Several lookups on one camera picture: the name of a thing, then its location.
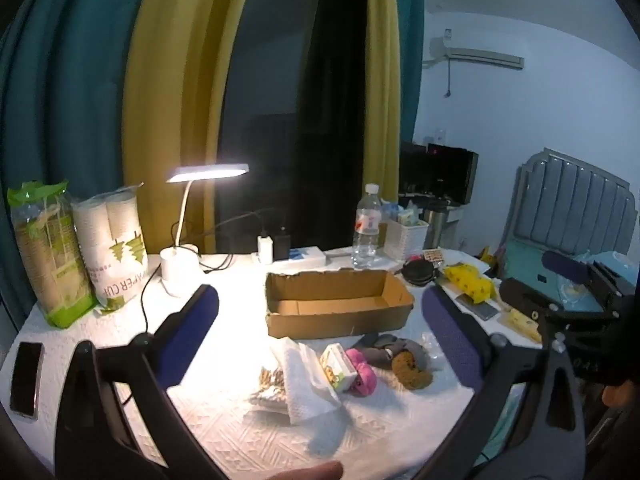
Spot grey padded chair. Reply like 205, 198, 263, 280
502, 147, 633, 257

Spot clear bag of cotton swabs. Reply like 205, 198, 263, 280
247, 365, 291, 413

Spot packets in basket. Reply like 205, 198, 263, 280
384, 199, 422, 226

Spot black charger cable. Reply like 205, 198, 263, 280
184, 210, 268, 275

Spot green bag of brown cups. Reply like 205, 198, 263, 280
7, 180, 99, 329

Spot small green white carton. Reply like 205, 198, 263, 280
319, 344, 358, 393

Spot teal curtain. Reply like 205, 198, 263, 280
392, 0, 427, 144
0, 0, 166, 321

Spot black smartphone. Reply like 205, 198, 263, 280
9, 341, 45, 419

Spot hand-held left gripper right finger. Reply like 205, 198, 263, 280
410, 286, 586, 480

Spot white paper towel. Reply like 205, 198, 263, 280
272, 337, 343, 426

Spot brown plush toy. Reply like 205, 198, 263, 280
391, 350, 434, 392

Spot yellow dotted sponge cloth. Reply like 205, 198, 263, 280
444, 263, 494, 305

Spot person's left hand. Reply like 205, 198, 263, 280
239, 461, 346, 480

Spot person's right hand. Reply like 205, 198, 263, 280
602, 379, 636, 411

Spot black lamp cable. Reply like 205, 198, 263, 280
117, 266, 167, 406

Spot white air conditioner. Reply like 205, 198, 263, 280
429, 34, 526, 72

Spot white woven basket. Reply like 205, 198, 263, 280
382, 217, 431, 261

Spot grey flat card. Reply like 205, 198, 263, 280
457, 292, 501, 322

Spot black round case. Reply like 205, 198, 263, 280
404, 257, 442, 287

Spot yellow cheese shaped block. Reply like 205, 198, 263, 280
507, 309, 544, 344

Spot steel thermos cup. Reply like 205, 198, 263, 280
424, 204, 452, 251

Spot dark glass window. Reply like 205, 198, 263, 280
215, 0, 372, 256

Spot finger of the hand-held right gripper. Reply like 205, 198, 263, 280
500, 277, 556, 320
542, 250, 592, 286

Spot white power strip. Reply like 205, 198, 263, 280
260, 246, 328, 267

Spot white paper cup pack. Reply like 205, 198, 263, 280
70, 182, 149, 312

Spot light blue bedding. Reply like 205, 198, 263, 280
504, 240, 640, 311

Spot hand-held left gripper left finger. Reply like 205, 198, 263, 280
55, 284, 231, 480

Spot clear water bottle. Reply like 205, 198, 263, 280
351, 183, 384, 268

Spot white desk lamp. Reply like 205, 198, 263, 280
160, 162, 251, 298

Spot pink plush toy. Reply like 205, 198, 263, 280
345, 347, 377, 396

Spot yellow curtain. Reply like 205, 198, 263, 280
122, 0, 258, 256
362, 0, 404, 202

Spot brown cardboard box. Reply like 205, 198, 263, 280
265, 269, 416, 340

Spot grey knit glove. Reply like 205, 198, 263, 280
350, 332, 432, 373

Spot black monitor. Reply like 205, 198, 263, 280
400, 141, 479, 206

